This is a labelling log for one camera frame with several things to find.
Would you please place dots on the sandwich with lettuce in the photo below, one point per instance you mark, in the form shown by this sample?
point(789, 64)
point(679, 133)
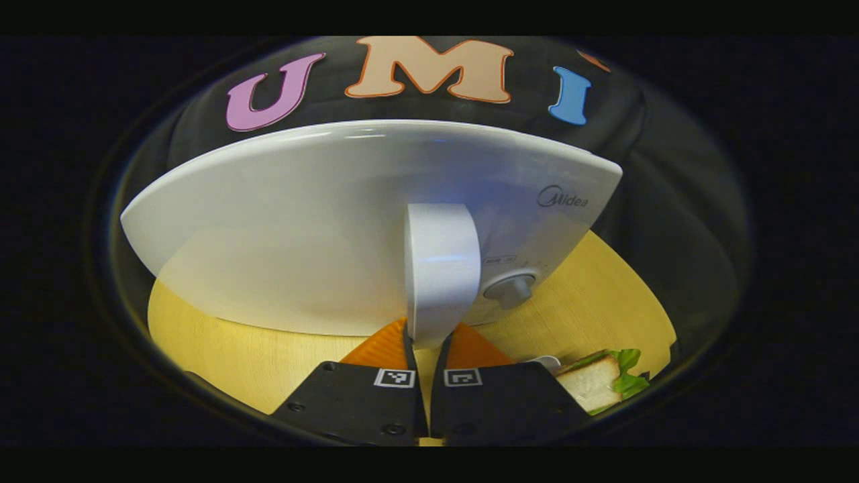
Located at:
point(594, 382)

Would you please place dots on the white microwave oven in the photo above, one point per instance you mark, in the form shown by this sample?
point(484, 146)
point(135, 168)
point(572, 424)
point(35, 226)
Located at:
point(302, 221)

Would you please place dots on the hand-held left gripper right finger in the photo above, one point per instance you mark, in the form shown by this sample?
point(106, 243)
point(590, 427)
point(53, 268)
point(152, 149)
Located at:
point(496, 402)

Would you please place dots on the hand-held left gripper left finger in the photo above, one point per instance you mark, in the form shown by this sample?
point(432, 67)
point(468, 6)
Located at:
point(362, 402)

